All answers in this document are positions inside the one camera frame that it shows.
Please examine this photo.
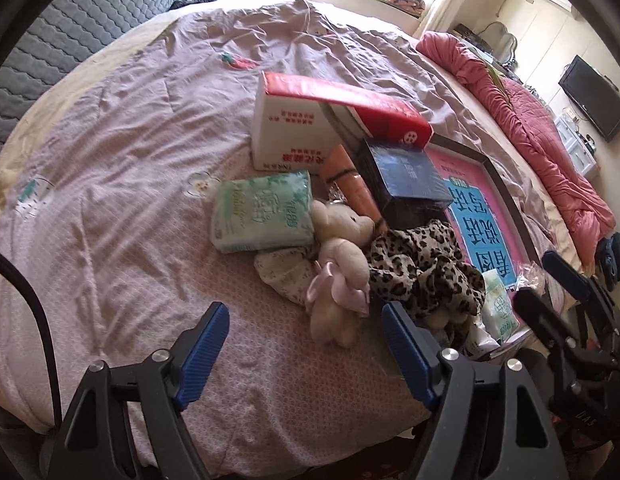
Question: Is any beige teddy bear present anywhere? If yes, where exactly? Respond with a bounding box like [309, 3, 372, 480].
[306, 199, 377, 348]

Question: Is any patterned cushion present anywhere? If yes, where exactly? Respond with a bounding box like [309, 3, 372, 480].
[380, 0, 427, 16]

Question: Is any small green tissue pack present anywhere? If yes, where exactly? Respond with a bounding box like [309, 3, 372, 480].
[477, 269, 520, 346]

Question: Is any grey quilted headboard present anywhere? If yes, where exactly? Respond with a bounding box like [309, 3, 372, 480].
[0, 0, 198, 166]

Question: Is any pink framed picture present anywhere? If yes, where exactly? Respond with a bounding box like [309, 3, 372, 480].
[425, 135, 543, 292]

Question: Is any dark square box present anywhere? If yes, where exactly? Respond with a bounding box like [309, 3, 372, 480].
[357, 137, 455, 231]

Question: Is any leopard print cloth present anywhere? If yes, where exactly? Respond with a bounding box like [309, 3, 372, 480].
[366, 221, 486, 331]

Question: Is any black television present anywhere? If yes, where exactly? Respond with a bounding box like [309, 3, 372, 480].
[558, 55, 620, 143]

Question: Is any black bag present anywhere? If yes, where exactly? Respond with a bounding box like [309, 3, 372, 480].
[594, 230, 620, 291]

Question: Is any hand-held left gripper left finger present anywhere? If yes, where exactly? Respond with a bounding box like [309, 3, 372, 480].
[49, 301, 231, 480]

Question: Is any black cable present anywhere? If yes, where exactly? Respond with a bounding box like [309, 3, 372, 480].
[0, 245, 63, 431]

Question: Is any clear plastic wrapper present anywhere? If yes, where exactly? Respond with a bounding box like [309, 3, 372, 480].
[514, 262, 553, 295]

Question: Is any white drawer cabinet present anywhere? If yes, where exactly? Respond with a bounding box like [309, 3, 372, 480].
[554, 110, 600, 176]

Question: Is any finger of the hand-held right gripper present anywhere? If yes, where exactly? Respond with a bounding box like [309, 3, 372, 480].
[513, 287, 596, 376]
[542, 251, 620, 351]

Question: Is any orange-pink soft tube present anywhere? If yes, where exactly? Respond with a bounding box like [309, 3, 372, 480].
[321, 144, 388, 226]

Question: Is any pink quilt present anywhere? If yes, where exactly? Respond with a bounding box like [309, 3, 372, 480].
[416, 31, 618, 261]

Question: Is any vanity mirror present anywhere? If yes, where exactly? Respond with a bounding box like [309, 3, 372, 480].
[452, 22, 520, 68]

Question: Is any white floral cloth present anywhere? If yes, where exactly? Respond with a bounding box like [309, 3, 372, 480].
[254, 245, 325, 308]

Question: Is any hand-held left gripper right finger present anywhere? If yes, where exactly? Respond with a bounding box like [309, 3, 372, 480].
[381, 302, 565, 480]

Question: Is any mauve patterned duvet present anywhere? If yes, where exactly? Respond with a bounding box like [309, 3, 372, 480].
[0, 0, 565, 461]

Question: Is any red and white box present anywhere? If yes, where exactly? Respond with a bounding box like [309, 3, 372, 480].
[250, 71, 435, 173]

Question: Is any large green tissue pack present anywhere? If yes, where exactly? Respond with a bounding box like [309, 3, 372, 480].
[211, 170, 315, 254]

